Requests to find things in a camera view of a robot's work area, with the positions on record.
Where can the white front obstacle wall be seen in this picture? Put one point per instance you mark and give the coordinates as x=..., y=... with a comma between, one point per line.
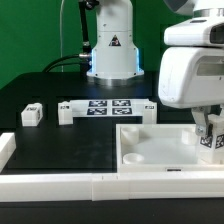
x=98, y=187

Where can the white left obstacle wall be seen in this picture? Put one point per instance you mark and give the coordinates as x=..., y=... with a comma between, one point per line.
x=7, y=147

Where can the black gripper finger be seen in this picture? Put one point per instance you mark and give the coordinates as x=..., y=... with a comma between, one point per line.
x=200, y=115

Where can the white fiducial marker sheet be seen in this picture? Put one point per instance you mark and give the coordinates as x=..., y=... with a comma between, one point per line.
x=108, y=107

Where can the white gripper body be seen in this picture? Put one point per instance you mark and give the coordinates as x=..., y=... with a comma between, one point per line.
x=192, y=68

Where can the white obstacle wall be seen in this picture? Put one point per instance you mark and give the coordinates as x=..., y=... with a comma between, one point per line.
x=98, y=187
x=7, y=147

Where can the white square table top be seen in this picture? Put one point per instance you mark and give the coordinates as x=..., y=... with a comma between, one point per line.
x=164, y=147

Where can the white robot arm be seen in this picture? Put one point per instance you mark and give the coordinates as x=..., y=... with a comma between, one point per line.
x=115, y=58

